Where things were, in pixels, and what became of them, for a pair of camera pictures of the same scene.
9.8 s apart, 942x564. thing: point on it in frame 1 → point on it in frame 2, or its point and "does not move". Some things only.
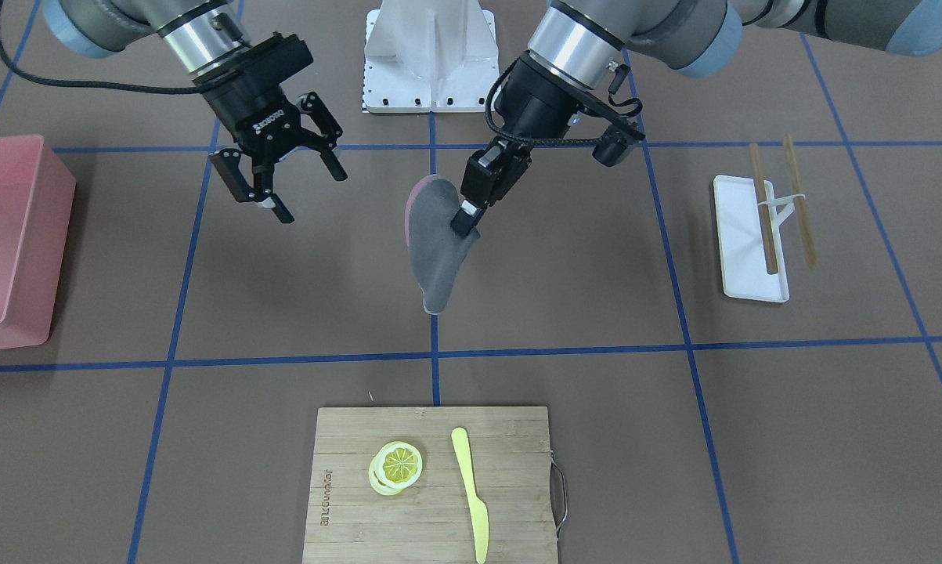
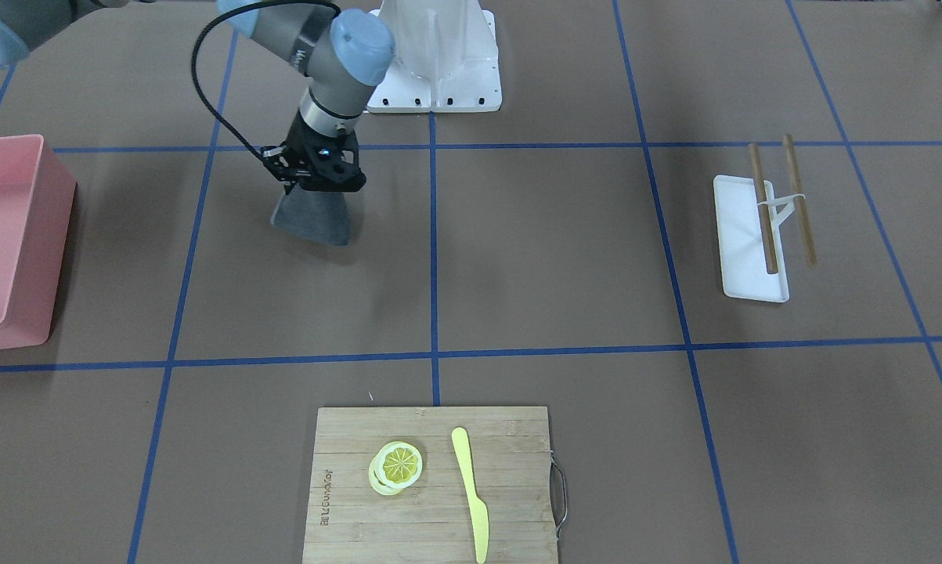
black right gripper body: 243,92 → 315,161
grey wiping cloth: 435,247 → 321,218
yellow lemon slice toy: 395,466 does not move
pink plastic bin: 21,202 does not move
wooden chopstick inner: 771,261 does not move
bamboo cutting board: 347,521 does not move
